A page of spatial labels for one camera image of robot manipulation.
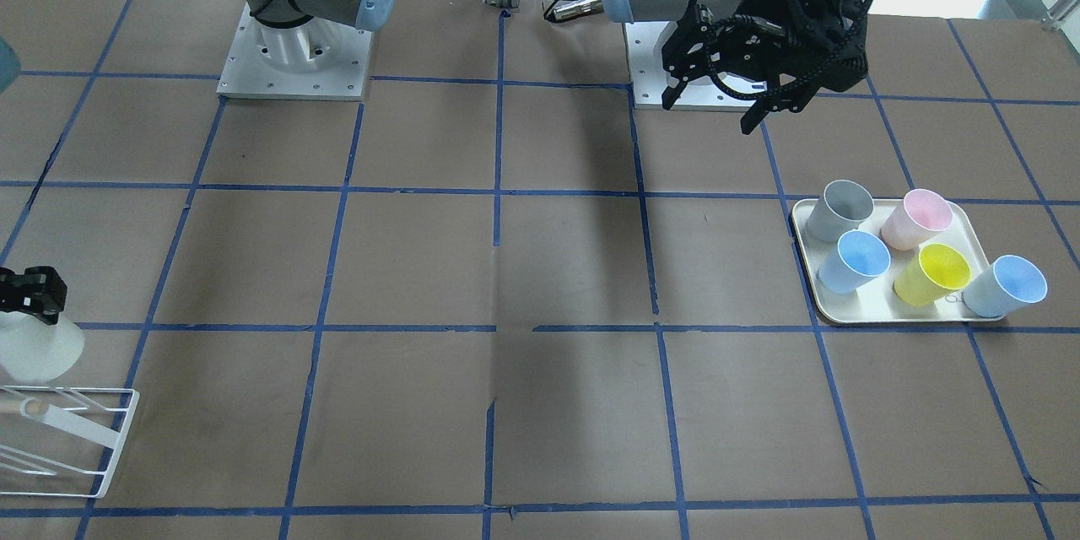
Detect grey cup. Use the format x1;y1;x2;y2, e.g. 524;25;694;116
806;180;875;243

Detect light blue cup outer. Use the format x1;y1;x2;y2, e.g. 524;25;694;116
962;255;1049;318

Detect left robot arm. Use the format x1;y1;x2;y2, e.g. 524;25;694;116
3;0;872;335

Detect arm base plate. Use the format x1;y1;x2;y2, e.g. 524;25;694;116
623;21;845;112
217;6;375;102

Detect pink cup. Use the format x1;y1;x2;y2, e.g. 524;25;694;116
880;189;953;251

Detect white wire cup rack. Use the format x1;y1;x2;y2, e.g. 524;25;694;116
1;386;140;499

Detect cream plastic tray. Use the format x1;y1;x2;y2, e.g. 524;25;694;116
789;197;1004;325

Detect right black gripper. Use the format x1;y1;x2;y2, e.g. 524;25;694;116
661;0;869;135

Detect yellow cup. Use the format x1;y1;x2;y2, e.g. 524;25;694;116
894;243;973;308

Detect blue cup on tray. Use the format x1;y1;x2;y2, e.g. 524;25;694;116
818;229;892;294

